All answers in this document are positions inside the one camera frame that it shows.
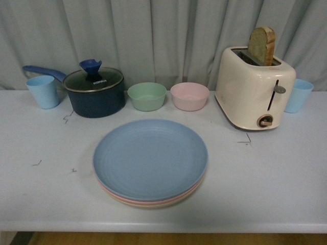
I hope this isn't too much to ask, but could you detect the bread slice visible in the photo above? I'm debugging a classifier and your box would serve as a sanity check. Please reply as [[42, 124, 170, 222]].
[[248, 26, 275, 66]]

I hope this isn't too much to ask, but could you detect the green bowl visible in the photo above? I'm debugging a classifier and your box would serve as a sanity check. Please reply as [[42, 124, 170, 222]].
[[127, 82, 167, 112]]

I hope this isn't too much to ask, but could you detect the cream toaster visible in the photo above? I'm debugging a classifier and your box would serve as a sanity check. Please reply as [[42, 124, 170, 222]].
[[215, 47, 296, 131]]

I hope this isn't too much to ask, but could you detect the glass pot lid blue knob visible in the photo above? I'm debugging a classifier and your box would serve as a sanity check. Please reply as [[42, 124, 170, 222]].
[[63, 59, 123, 93]]

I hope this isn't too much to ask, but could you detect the beige plate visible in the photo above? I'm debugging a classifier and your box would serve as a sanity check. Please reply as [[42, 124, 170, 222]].
[[102, 181, 201, 208]]

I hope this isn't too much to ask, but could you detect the right light blue cup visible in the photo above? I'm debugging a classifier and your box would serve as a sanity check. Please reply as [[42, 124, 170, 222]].
[[284, 79, 314, 113]]

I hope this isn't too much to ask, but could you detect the light blue cup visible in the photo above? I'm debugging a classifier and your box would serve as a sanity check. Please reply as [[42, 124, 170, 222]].
[[284, 79, 314, 113], [26, 75, 60, 109]]

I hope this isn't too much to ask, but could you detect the pink bowl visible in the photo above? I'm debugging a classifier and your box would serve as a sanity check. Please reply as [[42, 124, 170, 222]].
[[170, 82, 209, 111]]

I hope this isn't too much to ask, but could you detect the blue plate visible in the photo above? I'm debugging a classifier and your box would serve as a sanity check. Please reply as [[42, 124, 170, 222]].
[[93, 119, 208, 199]]

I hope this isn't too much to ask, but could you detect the grey curtain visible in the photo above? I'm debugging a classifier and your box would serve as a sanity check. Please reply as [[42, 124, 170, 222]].
[[1, 1, 326, 91]]

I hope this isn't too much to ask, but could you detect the dark blue saucepan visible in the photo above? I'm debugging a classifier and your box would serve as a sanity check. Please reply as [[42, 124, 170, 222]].
[[22, 65, 126, 118]]

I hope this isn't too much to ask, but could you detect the pink plate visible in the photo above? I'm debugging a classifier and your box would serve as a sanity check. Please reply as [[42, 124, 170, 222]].
[[97, 176, 204, 202]]

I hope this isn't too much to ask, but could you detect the left light blue cup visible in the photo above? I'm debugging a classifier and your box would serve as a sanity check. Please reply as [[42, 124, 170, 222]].
[[26, 75, 60, 109]]

